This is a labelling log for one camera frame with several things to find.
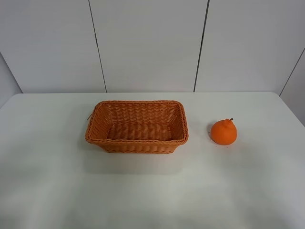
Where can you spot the orange citrus fruit with stem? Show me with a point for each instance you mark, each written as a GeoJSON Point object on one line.
{"type": "Point", "coordinates": [224, 132]}

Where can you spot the orange woven wicker basket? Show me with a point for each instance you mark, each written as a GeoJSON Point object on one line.
{"type": "Point", "coordinates": [150, 127]}

